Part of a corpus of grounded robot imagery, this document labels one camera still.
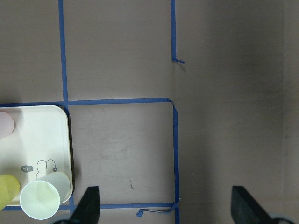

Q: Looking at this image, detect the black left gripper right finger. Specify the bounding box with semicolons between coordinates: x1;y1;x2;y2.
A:
231;186;273;224

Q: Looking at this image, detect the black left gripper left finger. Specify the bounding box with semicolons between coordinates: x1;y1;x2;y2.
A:
69;186;100;224

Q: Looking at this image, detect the cream white cup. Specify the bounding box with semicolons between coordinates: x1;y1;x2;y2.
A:
20;172;71;220

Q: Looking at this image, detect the yellow cup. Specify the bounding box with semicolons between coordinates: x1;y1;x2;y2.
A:
0;175;20;210

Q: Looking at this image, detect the pink cup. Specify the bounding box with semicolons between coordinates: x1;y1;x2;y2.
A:
0;111;14;139

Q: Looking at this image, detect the cream plastic tray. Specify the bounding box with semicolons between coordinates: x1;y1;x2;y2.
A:
0;105;76;206

